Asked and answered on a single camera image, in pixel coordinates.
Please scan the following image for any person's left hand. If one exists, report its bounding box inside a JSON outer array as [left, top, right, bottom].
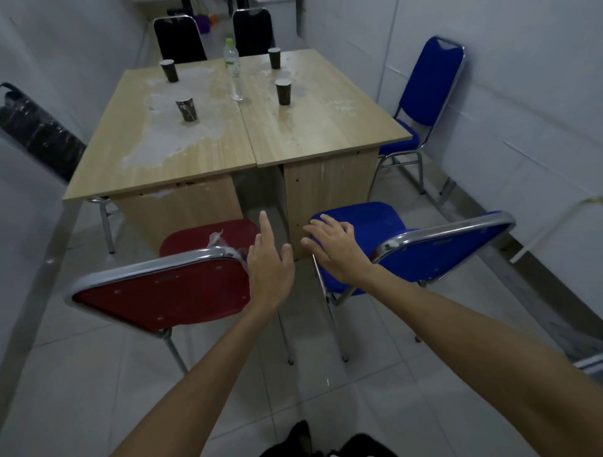
[[246, 210, 296, 314]]

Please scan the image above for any person's right hand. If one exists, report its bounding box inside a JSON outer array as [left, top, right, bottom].
[[301, 214, 378, 286]]

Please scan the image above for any person's right forearm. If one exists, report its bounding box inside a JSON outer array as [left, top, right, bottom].
[[360, 273, 603, 457]]

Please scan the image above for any person's left forearm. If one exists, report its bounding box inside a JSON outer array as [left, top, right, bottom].
[[110, 301, 283, 457]]

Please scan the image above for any torn clear plastic wrap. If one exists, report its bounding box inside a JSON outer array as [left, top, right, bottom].
[[207, 228, 249, 271]]

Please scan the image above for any wooden desk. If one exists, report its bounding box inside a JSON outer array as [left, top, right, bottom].
[[237, 48, 414, 262], [62, 57, 258, 259]]

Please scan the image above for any black shoe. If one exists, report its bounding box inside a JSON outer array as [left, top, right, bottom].
[[330, 433, 399, 457], [260, 420, 314, 457]]

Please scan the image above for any clear bottle with green cap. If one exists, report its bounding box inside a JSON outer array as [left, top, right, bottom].
[[223, 38, 242, 78]]

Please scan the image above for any plastic-wrapped black chair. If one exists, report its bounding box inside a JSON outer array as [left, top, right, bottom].
[[0, 82, 122, 255]]

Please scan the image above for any blue chair with chrome frame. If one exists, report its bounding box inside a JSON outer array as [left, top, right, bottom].
[[369, 36, 467, 197], [308, 202, 517, 363]]

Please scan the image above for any red chair with chrome frame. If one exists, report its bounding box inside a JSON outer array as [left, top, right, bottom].
[[63, 218, 295, 375]]

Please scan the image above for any white wall strip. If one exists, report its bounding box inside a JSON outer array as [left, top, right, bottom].
[[510, 196, 603, 264]]

